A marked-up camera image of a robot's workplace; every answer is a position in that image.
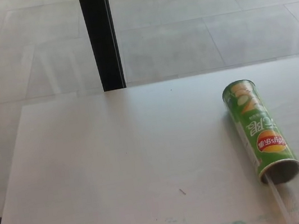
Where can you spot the clear plastic chips tray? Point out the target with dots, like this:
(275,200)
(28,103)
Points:
(297,199)

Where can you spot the green Lay's chips can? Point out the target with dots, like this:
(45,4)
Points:
(257,129)

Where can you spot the black vertical post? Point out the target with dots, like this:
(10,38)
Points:
(101,40)

